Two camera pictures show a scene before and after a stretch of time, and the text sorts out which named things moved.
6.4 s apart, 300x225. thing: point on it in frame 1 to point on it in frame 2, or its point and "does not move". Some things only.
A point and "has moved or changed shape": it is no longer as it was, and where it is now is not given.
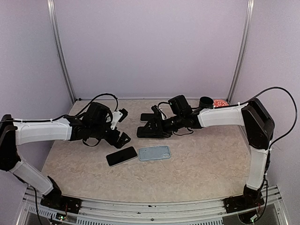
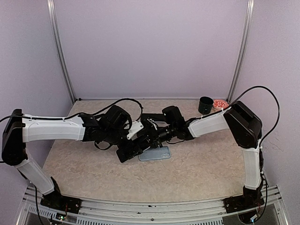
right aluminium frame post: (246, 31) does not move
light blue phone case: (153, 153) does not move
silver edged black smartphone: (121, 156) has moved or changed shape
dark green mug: (206, 102) does not move
